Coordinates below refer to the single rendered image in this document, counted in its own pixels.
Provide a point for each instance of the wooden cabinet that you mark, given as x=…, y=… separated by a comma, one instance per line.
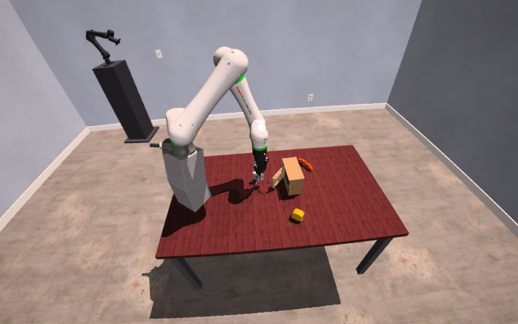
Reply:
x=293, y=176

